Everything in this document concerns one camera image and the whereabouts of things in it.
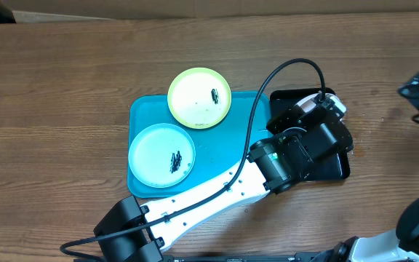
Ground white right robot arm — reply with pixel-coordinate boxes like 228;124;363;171
306;73;419;262

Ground light blue plate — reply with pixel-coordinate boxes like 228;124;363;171
128;123;196;188

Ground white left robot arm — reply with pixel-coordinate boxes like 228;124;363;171
94;98;353;261

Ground brown cardboard backdrop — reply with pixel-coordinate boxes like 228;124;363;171
3;0;419;19

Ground blue plastic tray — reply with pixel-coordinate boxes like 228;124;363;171
127;91;257;198

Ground yellow-green plate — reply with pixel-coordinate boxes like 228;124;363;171
167;67;232;130

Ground white plate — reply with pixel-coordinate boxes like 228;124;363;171
295;92;347;119

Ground black plastic tray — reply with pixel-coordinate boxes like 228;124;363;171
270;88;351;181

